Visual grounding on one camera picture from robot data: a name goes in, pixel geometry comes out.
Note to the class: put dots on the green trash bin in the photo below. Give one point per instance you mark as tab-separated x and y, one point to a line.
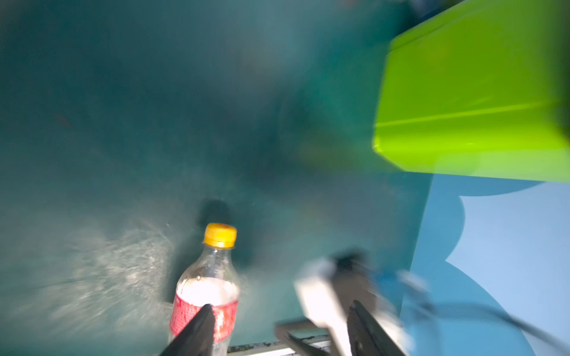
480	90

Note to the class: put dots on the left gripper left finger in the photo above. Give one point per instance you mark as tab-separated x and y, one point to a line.
197	338

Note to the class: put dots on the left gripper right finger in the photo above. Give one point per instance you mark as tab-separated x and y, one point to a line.
367	337

